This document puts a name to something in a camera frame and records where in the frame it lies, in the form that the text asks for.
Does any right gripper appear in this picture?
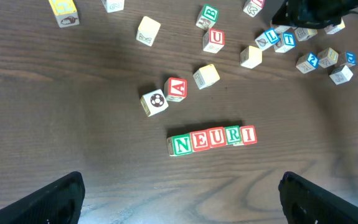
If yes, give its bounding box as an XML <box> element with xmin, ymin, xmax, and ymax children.
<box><xmin>271</xmin><ymin>0</ymin><xmax>358</xmax><ymax>29</ymax></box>

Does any blue 2 block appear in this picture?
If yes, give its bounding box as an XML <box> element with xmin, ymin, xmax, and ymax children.
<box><xmin>296</xmin><ymin>52</ymin><xmax>319</xmax><ymax>74</ymax></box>

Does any plain yellow block centre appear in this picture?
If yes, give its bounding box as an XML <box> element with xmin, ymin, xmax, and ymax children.
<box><xmin>240</xmin><ymin>45</ymin><xmax>263</xmax><ymax>69</ymax></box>

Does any blue D block lower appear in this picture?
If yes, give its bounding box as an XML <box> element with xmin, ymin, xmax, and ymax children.
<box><xmin>336</xmin><ymin>51</ymin><xmax>357</xmax><ymax>68</ymax></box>

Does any green R block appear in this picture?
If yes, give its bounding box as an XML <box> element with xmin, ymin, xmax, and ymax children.
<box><xmin>224</xmin><ymin>126</ymin><xmax>242</xmax><ymax>145</ymax></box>

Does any white soccer ball block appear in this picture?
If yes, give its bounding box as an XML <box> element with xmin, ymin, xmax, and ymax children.
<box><xmin>140</xmin><ymin>89</ymin><xmax>169</xmax><ymax>117</ymax></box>

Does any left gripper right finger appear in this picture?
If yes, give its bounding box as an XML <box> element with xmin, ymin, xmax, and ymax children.
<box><xmin>278</xmin><ymin>171</ymin><xmax>358</xmax><ymax>224</ymax></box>

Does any blue L block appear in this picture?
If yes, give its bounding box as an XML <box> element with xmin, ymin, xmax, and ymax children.
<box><xmin>255</xmin><ymin>28</ymin><xmax>280</xmax><ymax>51</ymax></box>

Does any yellow block beside E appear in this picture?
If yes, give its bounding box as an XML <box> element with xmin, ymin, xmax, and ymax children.
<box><xmin>193</xmin><ymin>64</ymin><xmax>220</xmax><ymax>90</ymax></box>

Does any red u block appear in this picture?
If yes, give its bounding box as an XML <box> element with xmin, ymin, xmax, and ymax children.
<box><xmin>207</xmin><ymin>127</ymin><xmax>227</xmax><ymax>148</ymax></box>
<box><xmin>202</xmin><ymin>28</ymin><xmax>225</xmax><ymax>54</ymax></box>

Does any yellow block below Z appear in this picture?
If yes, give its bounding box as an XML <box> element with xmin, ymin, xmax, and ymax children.
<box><xmin>294</xmin><ymin>27</ymin><xmax>318</xmax><ymax>42</ymax></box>

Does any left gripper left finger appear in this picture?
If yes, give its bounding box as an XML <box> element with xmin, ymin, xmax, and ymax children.
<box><xmin>0</xmin><ymin>171</ymin><xmax>85</xmax><ymax>224</ymax></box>

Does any red i block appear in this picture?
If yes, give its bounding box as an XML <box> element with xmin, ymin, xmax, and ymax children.
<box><xmin>243</xmin><ymin>0</ymin><xmax>265</xmax><ymax>17</ymax></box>
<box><xmin>234</xmin><ymin>126</ymin><xmax>258</xmax><ymax>146</ymax></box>

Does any green N block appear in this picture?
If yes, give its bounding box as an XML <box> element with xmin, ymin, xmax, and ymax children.
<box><xmin>166</xmin><ymin>133</ymin><xmax>194</xmax><ymax>156</ymax></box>

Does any blue P block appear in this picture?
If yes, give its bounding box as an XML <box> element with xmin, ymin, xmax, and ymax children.
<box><xmin>271</xmin><ymin>25</ymin><xmax>291</xmax><ymax>34</ymax></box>

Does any yellow O block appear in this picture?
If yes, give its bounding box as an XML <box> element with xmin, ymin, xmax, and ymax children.
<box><xmin>136</xmin><ymin>16</ymin><xmax>161</xmax><ymax>47</ymax></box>

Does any red E block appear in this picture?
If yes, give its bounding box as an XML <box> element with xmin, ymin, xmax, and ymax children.
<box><xmin>190</xmin><ymin>130</ymin><xmax>210</xmax><ymax>152</ymax></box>

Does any green B block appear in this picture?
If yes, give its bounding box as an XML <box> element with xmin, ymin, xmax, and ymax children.
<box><xmin>195</xmin><ymin>4</ymin><xmax>219</xmax><ymax>30</ymax></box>

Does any red A block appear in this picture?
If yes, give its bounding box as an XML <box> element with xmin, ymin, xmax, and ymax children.
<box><xmin>164</xmin><ymin>77</ymin><xmax>187</xmax><ymax>102</ymax></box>

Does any white block right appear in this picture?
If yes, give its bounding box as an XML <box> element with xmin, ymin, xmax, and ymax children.
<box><xmin>329</xmin><ymin>65</ymin><xmax>353</xmax><ymax>85</ymax></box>

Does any blue T block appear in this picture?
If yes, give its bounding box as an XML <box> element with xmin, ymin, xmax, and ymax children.
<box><xmin>274</xmin><ymin>32</ymin><xmax>296</xmax><ymax>53</ymax></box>

